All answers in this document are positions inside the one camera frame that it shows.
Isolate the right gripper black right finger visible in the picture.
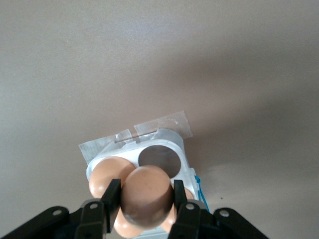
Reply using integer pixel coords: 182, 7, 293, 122
169, 179, 220, 239

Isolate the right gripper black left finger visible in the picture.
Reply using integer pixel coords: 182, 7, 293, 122
74, 179, 122, 239

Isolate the brown egg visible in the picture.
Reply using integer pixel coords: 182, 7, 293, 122
121, 165, 174, 230
161, 186, 195, 232
113, 210, 145, 238
89, 156, 137, 200

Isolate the clear plastic egg carton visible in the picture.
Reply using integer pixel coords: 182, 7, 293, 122
86, 128, 199, 239

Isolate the wide clear tape strip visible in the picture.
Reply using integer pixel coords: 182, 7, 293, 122
79, 136, 119, 164

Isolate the small clear tape piece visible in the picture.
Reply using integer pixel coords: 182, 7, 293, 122
116, 129, 133, 142

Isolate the long clear tape strip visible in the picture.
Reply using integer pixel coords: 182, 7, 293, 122
134, 111, 194, 140

